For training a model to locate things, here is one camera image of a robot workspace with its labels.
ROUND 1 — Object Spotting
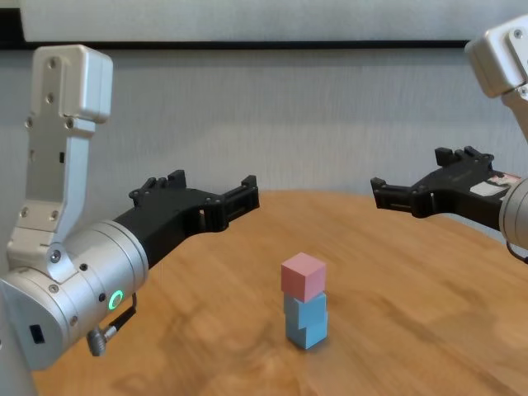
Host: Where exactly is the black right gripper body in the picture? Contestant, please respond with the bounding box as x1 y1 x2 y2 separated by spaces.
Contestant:
412 162 523 231

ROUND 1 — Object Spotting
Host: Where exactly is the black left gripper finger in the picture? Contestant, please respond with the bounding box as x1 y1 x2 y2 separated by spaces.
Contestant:
166 168 190 190
200 174 261 233

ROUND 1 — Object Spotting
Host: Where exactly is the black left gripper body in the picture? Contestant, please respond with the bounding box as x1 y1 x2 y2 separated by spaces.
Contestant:
112 177 219 271

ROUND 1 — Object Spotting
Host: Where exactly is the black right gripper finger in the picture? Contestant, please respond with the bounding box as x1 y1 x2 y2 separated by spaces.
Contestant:
369 177 433 219
433 145 496 170

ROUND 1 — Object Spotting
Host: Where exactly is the pink cube block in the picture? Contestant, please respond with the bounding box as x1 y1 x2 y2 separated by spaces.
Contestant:
280 252 328 303

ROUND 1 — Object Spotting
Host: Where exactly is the blue cube block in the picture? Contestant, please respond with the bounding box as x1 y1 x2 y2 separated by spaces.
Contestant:
283 290 328 331
285 311 330 351

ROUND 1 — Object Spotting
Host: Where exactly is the white foam board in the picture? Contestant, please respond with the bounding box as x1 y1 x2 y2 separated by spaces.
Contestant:
19 0 528 43

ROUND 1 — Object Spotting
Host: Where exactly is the right arm cable with connector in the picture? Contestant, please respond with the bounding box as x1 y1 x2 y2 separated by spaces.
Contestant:
506 240 528 265

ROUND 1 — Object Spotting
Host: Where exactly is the arm cable with connector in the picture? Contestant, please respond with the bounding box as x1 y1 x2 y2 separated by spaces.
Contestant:
85 291 138 357
506 240 528 265

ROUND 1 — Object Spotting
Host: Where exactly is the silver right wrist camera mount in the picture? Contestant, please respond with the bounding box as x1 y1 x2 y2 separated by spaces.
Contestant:
464 15 528 145

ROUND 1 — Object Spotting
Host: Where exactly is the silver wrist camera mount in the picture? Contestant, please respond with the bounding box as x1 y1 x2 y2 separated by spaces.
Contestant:
464 15 528 145
7 44 114 286

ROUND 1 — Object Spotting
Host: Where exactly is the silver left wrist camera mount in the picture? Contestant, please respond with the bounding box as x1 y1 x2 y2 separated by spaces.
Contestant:
7 44 114 286

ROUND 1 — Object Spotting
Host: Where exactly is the left arm cable with connector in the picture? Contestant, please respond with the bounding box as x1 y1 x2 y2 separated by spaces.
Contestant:
85 291 138 357

